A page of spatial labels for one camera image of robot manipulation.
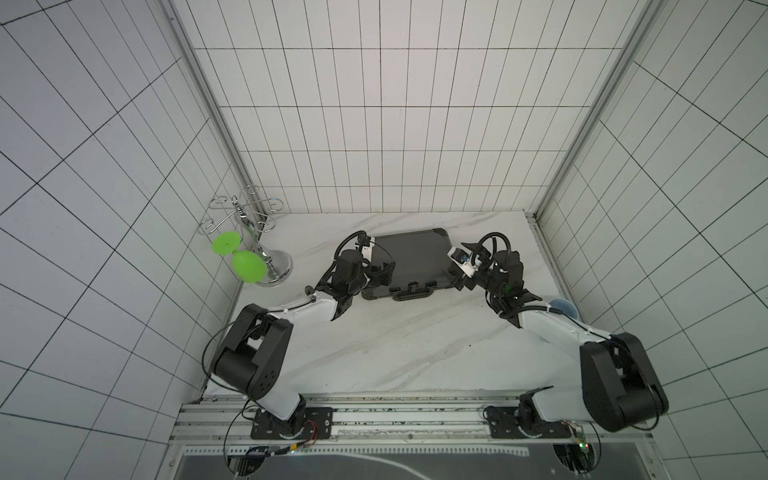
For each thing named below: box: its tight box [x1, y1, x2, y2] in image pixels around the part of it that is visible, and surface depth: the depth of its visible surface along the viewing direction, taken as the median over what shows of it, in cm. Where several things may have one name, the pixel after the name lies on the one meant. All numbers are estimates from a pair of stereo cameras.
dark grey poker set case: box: [361, 228, 454, 301], surface depth 94 cm
